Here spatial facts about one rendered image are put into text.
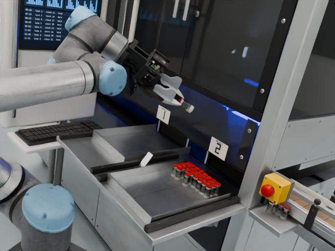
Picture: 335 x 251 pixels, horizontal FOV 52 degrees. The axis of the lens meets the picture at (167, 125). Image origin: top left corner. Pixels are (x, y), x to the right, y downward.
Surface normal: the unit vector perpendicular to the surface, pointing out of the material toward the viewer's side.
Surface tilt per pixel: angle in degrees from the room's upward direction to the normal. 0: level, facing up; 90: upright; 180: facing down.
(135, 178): 0
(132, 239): 90
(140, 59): 121
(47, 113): 90
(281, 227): 0
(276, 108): 90
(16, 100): 98
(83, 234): 0
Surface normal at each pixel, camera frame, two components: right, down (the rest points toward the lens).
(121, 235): -0.77, 0.08
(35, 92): 0.76, 0.30
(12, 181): 0.44, -0.32
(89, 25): 0.30, -0.01
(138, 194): 0.19, -0.92
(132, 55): -0.33, 0.72
